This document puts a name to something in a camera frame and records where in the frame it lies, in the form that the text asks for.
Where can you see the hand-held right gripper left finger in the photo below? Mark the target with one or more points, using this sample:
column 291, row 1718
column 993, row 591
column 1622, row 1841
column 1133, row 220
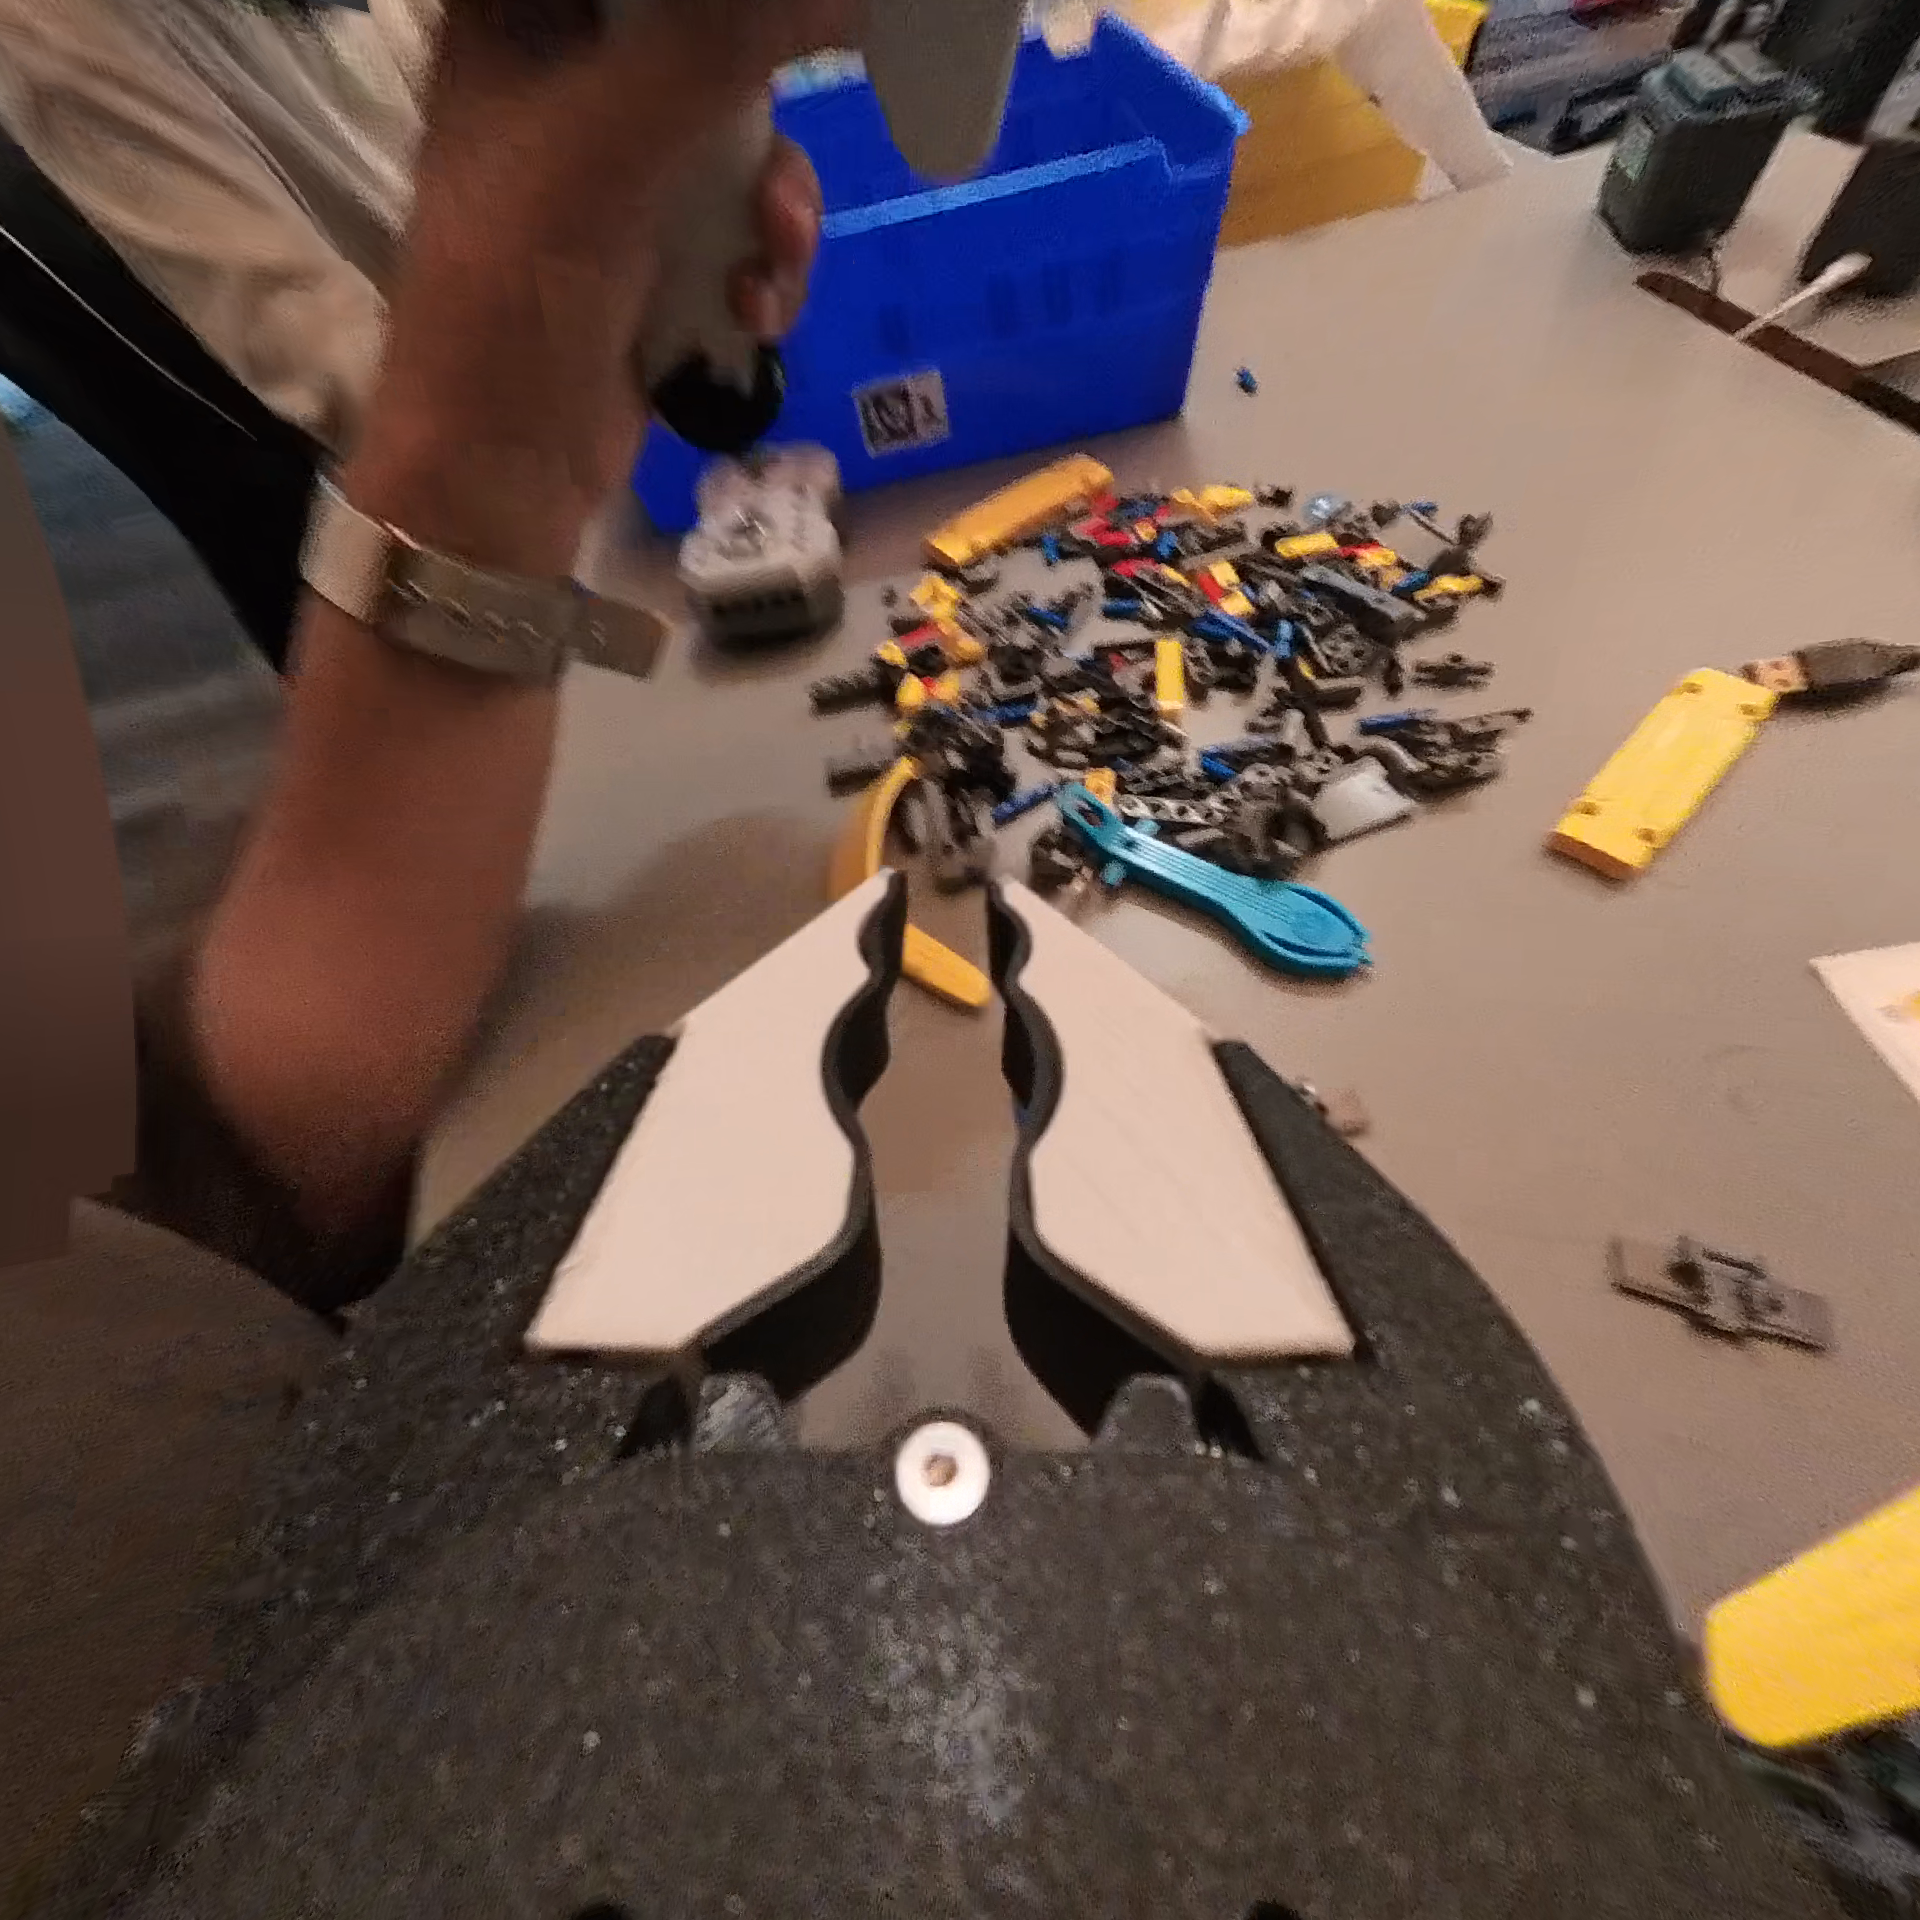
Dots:
column 720, row 1186

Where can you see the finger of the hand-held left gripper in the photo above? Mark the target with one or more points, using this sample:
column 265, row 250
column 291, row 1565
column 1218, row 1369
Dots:
column 946, row 72

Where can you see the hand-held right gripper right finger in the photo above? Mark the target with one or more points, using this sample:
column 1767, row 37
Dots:
column 1155, row 1186

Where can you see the pile of small toy bricks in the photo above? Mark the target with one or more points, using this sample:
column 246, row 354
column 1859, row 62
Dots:
column 1139, row 704

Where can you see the grey toy track link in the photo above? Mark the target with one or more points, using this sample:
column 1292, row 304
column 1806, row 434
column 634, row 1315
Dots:
column 1726, row 1292

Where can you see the person's left forearm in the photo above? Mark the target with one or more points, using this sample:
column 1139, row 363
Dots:
column 376, row 867

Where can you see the person's left hand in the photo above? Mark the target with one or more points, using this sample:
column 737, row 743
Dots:
column 540, row 227

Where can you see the blue plastic bin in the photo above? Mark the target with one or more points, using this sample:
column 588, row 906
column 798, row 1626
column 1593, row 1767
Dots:
column 1021, row 302

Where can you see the grey toy battery box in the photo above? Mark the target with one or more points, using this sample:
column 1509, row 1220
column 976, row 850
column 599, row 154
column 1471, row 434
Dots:
column 761, row 556

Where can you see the blue brick separator tool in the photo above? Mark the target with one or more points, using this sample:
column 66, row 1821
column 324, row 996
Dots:
column 1247, row 906

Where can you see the yellow toy wedge piece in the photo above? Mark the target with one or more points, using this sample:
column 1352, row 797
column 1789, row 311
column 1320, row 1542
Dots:
column 949, row 967

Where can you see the long yellow toy panel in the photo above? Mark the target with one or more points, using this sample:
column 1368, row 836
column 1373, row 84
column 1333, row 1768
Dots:
column 1021, row 507

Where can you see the yellow curved toy piece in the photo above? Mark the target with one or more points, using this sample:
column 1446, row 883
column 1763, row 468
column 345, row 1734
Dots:
column 861, row 836

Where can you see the yellow box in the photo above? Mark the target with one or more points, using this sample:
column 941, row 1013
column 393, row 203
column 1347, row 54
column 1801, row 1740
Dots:
column 1320, row 151

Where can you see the silver wrist watch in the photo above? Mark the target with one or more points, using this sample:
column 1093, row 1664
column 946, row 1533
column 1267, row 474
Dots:
column 451, row 605

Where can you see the white paper wrapping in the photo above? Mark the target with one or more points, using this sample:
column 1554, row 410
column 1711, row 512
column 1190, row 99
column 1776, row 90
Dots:
column 1426, row 102

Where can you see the person's torso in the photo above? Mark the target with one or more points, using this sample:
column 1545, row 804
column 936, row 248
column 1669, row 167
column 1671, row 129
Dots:
column 196, row 198

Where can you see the yellow toy panel with holes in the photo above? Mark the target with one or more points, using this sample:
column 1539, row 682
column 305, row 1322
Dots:
column 1661, row 772

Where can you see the yellow sticker sheet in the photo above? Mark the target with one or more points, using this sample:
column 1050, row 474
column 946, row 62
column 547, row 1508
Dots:
column 1883, row 1021

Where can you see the black battery charging case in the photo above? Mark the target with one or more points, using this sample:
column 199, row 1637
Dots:
column 1695, row 157
column 1874, row 217

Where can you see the yellow toy vehicle model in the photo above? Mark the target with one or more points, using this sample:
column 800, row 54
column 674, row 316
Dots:
column 1815, row 1634

